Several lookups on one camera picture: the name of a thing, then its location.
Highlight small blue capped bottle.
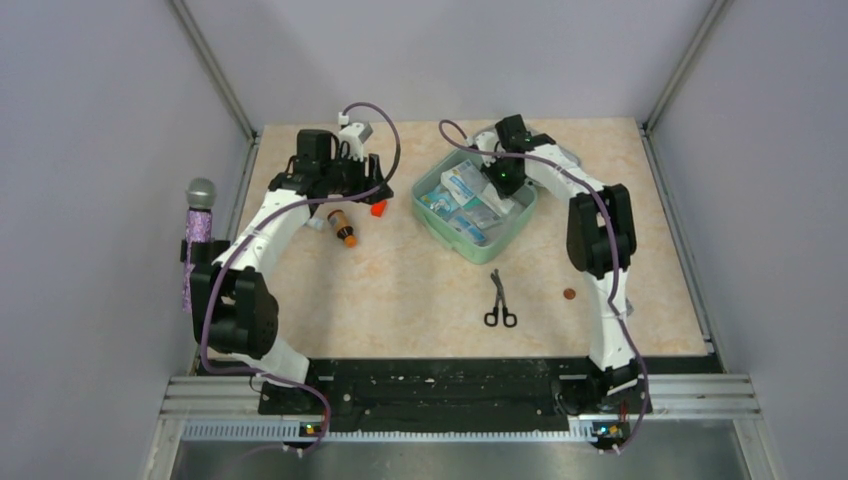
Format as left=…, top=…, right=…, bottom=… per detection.
left=305, top=217, right=327, bottom=231

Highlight blue cotton swab packet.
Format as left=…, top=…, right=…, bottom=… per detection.
left=419, top=185, right=459, bottom=217

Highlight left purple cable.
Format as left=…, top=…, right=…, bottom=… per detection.
left=198, top=100, right=403, bottom=458

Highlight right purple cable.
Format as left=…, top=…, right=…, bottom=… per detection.
left=438, top=119, right=652, bottom=456

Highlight mint green medicine case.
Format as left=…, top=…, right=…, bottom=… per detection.
left=410, top=125, right=584, bottom=268

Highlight black scissors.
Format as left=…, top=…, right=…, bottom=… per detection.
left=483, top=269, right=518, bottom=328

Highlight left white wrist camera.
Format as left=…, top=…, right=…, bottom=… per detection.
left=337, top=112, right=373, bottom=162

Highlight purple glitter microphone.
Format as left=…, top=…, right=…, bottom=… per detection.
left=180, top=177, right=218, bottom=315

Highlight purple cable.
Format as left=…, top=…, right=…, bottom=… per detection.
left=438, top=119, right=652, bottom=456
left=198, top=100, right=403, bottom=458

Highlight blue small clear packet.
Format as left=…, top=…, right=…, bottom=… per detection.
left=449, top=214, right=487, bottom=246

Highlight brown bottle orange cap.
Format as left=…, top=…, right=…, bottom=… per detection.
left=327, top=209, right=358, bottom=248

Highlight orange red small box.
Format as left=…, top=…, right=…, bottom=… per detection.
left=370, top=200, right=388, bottom=218

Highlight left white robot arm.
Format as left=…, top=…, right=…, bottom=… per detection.
left=189, top=122, right=393, bottom=414

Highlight white gauze packet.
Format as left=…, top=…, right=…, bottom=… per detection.
left=478, top=183, right=515, bottom=216

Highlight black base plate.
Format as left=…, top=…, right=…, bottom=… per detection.
left=256, top=356, right=652, bottom=436

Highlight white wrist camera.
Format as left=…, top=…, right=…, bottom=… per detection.
left=466, top=130, right=500, bottom=154
left=337, top=112, right=373, bottom=162

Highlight blue white bagged packet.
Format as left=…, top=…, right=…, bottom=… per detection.
left=440, top=160, right=488, bottom=207

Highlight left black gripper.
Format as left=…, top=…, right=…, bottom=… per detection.
left=321, top=147, right=393, bottom=205

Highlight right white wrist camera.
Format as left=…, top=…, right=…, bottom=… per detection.
left=466, top=130, right=500, bottom=154

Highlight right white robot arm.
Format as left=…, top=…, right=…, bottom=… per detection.
left=465, top=115, right=637, bottom=372

